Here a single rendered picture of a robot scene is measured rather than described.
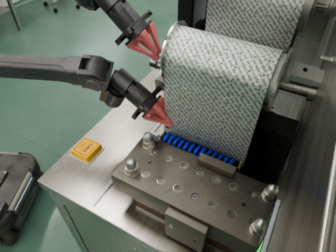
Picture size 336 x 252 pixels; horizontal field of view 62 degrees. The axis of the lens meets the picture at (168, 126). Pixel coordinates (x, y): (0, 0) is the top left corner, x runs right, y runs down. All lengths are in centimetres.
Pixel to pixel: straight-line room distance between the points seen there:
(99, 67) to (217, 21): 35
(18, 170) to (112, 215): 118
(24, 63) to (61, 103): 185
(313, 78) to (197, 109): 26
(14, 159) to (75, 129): 59
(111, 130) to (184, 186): 41
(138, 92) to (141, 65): 225
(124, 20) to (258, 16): 34
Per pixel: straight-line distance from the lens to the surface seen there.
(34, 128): 249
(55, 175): 93
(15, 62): 83
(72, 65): 76
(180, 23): 69
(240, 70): 60
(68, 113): 253
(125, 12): 69
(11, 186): 185
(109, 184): 86
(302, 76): 61
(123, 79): 75
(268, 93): 60
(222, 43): 63
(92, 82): 73
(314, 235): 21
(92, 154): 92
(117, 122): 103
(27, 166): 191
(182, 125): 75
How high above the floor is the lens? 160
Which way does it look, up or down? 45 degrees down
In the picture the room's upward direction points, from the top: straight up
